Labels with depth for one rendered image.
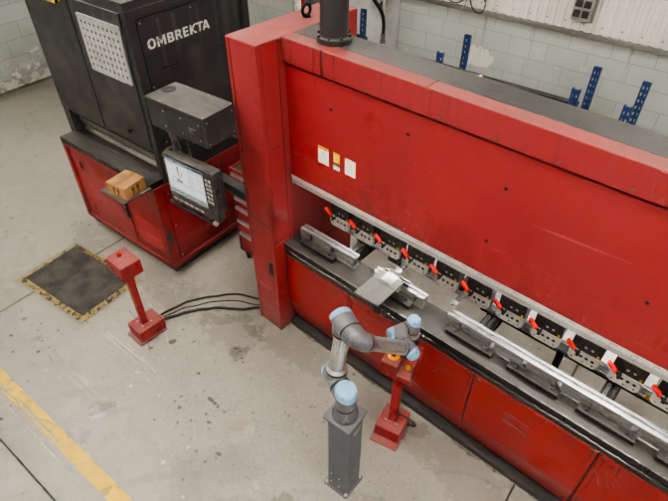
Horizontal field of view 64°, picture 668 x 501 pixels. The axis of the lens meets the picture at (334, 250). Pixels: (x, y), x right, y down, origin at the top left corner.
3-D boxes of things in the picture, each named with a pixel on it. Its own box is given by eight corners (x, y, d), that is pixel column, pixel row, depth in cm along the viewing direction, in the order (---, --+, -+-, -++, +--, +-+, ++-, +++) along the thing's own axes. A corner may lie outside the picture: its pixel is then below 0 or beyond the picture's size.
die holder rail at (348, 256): (300, 238, 387) (300, 227, 381) (306, 234, 390) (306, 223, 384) (354, 269, 362) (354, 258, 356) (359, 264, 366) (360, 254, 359)
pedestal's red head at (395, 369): (379, 372, 326) (381, 354, 314) (390, 354, 336) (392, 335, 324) (410, 386, 319) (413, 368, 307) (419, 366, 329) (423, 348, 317)
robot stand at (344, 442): (346, 500, 334) (348, 434, 282) (323, 482, 342) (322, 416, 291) (363, 477, 344) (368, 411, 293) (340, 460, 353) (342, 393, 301)
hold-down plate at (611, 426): (574, 411, 282) (576, 408, 280) (578, 404, 285) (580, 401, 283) (632, 446, 267) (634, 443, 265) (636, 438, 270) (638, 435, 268)
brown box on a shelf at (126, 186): (99, 191, 411) (94, 177, 403) (128, 176, 426) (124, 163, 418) (123, 206, 397) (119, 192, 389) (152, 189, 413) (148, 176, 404)
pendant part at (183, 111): (170, 209, 374) (142, 94, 318) (197, 193, 389) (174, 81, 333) (223, 237, 352) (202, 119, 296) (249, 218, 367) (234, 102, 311)
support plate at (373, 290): (354, 292, 330) (354, 291, 330) (381, 270, 345) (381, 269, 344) (377, 306, 321) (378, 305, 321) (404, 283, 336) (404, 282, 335)
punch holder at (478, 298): (462, 297, 302) (467, 276, 291) (470, 289, 307) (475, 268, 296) (486, 310, 294) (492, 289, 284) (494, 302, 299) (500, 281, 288)
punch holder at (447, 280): (432, 280, 312) (436, 259, 301) (440, 272, 317) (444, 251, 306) (455, 293, 304) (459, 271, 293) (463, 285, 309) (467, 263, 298)
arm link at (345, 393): (340, 417, 279) (340, 402, 270) (329, 396, 288) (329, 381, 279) (361, 408, 283) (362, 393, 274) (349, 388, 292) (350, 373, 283)
